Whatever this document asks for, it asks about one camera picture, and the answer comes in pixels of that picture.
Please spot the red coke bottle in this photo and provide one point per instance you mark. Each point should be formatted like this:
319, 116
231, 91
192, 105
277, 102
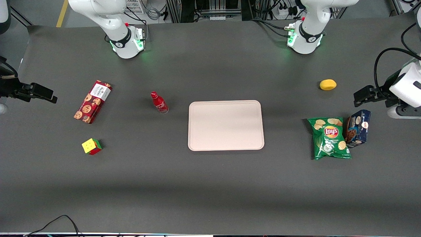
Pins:
160, 104

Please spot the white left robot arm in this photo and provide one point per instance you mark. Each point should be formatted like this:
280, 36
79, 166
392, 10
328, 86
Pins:
307, 42

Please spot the beige plastic tray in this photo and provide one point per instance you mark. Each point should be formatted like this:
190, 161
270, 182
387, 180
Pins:
226, 125

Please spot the white power strip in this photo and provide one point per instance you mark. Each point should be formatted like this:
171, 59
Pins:
286, 11

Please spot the dark gray table mat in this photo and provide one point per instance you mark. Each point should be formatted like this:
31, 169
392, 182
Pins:
210, 187

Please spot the dark blue cookie box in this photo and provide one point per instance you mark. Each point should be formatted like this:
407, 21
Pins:
358, 129

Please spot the aluminium equipment rack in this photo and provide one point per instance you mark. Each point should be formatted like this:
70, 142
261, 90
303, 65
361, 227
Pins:
210, 10

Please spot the colourful puzzle cube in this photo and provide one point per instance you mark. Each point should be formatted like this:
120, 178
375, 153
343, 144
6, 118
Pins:
91, 146

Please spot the red cookie box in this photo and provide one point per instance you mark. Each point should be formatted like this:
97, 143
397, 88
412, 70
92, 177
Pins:
92, 102

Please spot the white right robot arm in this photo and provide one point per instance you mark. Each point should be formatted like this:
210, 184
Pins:
121, 36

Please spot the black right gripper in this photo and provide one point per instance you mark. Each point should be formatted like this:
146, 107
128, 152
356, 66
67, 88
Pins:
9, 87

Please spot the white perforated box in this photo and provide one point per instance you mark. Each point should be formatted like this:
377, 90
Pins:
135, 6

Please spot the yellow lemon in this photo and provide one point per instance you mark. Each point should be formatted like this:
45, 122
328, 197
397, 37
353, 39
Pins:
328, 85

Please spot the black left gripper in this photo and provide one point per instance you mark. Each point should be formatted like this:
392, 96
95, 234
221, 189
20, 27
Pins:
385, 88

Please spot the green Lays chips bag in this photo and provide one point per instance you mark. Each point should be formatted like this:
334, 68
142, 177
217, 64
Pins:
330, 140

